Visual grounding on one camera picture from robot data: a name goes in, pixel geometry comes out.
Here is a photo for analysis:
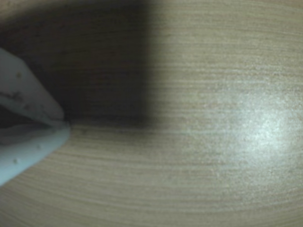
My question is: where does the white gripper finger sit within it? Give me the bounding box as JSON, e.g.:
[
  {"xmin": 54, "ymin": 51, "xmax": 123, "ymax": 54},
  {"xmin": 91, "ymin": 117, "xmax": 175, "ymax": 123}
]
[
  {"xmin": 0, "ymin": 122, "xmax": 71, "ymax": 188},
  {"xmin": 0, "ymin": 46, "xmax": 66, "ymax": 126}
]

